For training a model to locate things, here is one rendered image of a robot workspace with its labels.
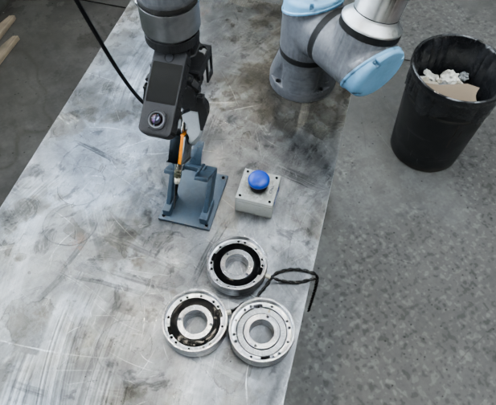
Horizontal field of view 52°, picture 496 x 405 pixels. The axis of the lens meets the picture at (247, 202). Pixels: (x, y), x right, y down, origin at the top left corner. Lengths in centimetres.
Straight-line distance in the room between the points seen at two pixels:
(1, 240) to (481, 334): 146
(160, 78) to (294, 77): 49
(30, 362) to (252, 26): 90
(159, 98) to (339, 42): 41
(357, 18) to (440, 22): 190
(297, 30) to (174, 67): 42
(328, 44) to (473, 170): 133
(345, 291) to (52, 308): 111
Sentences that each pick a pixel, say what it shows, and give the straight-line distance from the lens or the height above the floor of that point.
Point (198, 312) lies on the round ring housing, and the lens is 87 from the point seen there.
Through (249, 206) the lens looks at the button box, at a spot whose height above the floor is 82.
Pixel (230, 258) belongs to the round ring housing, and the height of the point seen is 82.
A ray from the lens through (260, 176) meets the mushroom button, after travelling 93.
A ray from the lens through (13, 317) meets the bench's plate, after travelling 96.
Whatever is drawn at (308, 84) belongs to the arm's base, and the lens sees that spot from 113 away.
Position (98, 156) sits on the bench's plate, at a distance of 109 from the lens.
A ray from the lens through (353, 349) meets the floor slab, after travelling 174.
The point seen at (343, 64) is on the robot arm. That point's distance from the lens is 98.
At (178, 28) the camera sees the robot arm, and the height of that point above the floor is 122.
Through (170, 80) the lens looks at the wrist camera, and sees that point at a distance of 68.
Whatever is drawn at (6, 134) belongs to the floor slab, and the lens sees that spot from 234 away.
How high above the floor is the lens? 163
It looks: 57 degrees down
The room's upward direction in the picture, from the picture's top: 1 degrees clockwise
